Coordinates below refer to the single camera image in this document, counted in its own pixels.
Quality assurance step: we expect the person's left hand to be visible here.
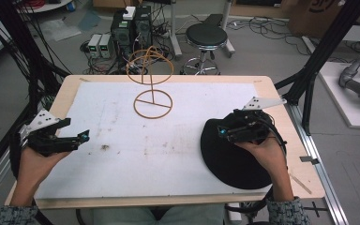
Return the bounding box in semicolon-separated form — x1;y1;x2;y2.
16;144;73;189

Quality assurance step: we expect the black hat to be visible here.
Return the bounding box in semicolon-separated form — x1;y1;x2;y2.
200;117;283;190

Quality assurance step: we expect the person's lap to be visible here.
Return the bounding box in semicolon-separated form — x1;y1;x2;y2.
92;203;227;225

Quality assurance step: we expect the white table mat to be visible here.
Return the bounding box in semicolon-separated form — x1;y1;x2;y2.
34;81;275;201

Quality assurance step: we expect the black computer tower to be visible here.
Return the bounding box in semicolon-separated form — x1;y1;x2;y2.
133;5;154;53
110;8;136;60

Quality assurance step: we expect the black round stool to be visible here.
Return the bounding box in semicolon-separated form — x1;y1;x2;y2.
180;22;230;76

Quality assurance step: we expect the brown cardboard box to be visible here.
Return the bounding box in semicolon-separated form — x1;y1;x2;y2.
287;0;360;39

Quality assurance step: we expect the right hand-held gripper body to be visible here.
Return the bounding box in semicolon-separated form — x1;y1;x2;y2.
225;96;289;145

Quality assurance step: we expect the person's right hand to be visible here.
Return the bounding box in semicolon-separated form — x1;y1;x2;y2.
233;132;291;187

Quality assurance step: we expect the aluminium rail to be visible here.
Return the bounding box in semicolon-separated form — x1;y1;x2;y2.
286;102;351;225

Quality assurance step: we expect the grey power supply unit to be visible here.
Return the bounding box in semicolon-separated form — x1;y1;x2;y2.
98;33;114;59
87;33;103;58

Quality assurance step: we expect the black metal frame stand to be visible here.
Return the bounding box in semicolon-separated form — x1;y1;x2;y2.
274;0;360;136
0;0;71;186

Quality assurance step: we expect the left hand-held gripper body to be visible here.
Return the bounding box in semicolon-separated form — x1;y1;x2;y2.
18;108;80;158

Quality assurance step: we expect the grey tape piece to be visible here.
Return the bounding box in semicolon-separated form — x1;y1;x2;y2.
299;155;321;166

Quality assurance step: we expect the white platform board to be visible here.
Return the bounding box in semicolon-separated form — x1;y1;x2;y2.
318;61;360;129

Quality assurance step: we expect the brown wire hat stand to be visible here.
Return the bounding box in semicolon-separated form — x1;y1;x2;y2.
125;45;174;121

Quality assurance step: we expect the white desk leg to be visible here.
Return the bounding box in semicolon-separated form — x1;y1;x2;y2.
220;0;236;59
168;0;183;58

